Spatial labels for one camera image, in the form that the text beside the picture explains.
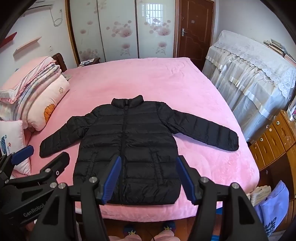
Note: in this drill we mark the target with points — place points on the stack of books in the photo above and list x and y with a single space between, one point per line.
277 46

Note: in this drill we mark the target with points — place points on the wooden drawer cabinet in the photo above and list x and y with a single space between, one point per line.
275 143

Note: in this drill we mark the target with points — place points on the dark wooden headboard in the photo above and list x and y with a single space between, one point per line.
60 61

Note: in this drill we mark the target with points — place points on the pink cartoon pillow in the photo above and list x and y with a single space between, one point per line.
49 99

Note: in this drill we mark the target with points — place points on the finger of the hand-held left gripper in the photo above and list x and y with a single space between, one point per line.
23 154
57 162

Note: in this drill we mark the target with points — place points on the folded pastel striped quilt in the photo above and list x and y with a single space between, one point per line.
39 84

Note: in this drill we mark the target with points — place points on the floral sliding-door wardrobe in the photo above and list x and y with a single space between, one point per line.
120 34

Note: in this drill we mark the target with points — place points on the white knitted cloth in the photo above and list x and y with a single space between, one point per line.
261 194

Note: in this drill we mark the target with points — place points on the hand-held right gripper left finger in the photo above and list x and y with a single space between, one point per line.
111 183

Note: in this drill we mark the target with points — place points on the grey plush toy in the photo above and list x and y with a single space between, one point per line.
67 77

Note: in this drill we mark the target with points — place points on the person's right leg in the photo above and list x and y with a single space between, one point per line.
164 236

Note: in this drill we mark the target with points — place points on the black puffer jacket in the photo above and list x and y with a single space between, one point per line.
138 139

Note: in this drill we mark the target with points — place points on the light wooden wall shelf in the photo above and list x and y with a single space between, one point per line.
26 45

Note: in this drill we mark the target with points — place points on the papers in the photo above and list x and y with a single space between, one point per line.
87 62

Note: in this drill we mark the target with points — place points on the red wall shelf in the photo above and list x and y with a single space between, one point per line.
8 39

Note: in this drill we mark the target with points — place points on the pink bed blanket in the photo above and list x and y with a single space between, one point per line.
173 88

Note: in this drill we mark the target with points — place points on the wooden nightstand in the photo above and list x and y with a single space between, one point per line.
95 60

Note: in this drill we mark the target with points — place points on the white air conditioner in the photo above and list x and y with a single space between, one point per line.
44 4

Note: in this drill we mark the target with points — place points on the blue patterned slipper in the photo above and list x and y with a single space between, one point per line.
131 229
168 226

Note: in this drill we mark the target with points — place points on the blue tote bag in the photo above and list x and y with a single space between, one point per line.
275 204

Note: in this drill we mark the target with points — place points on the brown wooden door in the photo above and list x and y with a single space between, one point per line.
196 46

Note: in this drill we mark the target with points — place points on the pink embroidered pillow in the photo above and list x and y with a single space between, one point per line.
11 134

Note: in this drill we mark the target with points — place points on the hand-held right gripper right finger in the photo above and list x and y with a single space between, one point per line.
187 183

